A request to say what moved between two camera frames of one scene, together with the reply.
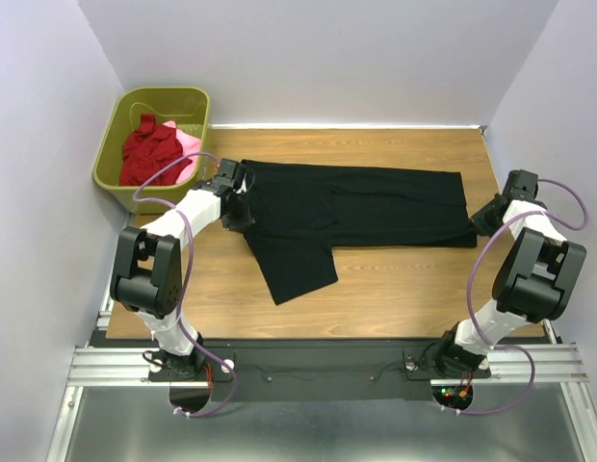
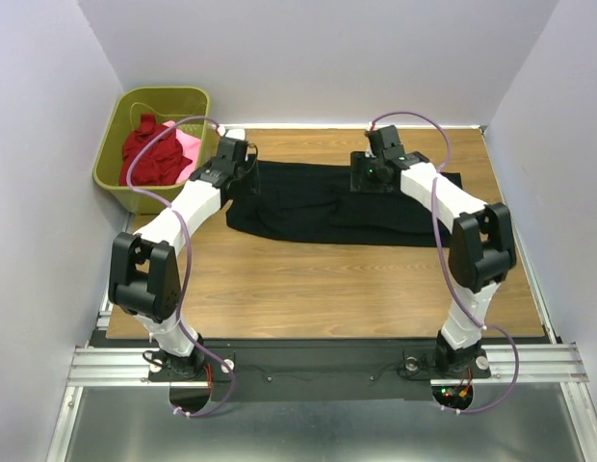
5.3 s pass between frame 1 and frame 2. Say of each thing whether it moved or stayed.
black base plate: stayed
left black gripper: moved
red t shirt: stayed
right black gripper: moved
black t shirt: moved
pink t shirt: stayed
